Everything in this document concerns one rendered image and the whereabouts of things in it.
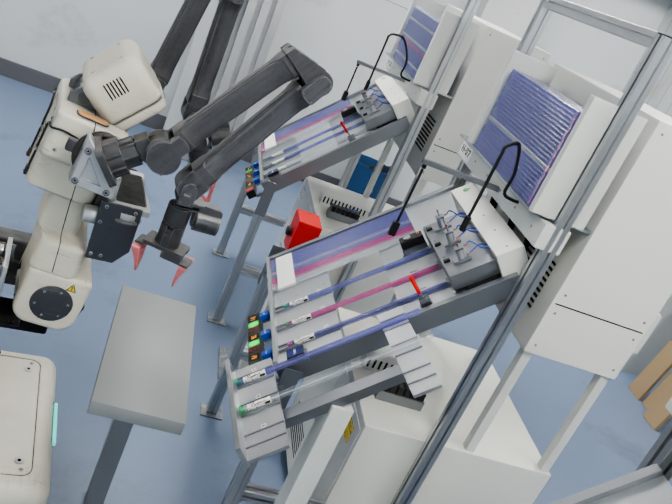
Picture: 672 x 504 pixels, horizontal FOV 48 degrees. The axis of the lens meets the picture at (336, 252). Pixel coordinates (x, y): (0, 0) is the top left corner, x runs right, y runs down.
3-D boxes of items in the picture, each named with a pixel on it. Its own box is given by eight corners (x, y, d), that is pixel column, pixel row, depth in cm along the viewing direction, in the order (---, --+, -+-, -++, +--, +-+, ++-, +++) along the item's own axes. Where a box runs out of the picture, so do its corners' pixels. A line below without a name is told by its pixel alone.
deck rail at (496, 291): (283, 385, 209) (274, 369, 206) (283, 381, 211) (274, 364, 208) (524, 293, 205) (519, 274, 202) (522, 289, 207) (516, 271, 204)
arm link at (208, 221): (181, 169, 176) (184, 182, 169) (227, 183, 181) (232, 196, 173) (165, 214, 180) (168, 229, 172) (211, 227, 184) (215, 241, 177)
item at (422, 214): (410, 332, 209) (404, 317, 206) (372, 234, 268) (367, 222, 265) (521, 289, 207) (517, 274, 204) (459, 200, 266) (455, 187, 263)
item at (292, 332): (283, 373, 210) (279, 364, 208) (273, 266, 269) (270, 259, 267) (346, 348, 209) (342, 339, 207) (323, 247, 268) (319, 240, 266)
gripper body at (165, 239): (149, 235, 182) (159, 209, 179) (188, 253, 183) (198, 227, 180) (140, 245, 176) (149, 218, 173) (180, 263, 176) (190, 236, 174)
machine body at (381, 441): (287, 573, 241) (364, 425, 218) (277, 431, 303) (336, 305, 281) (463, 609, 258) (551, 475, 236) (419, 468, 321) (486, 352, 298)
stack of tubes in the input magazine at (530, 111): (528, 205, 197) (579, 112, 188) (473, 146, 243) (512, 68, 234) (568, 221, 201) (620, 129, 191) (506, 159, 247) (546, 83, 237)
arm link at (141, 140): (126, 137, 168) (127, 144, 163) (170, 123, 169) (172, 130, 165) (141, 174, 173) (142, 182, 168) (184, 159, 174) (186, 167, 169)
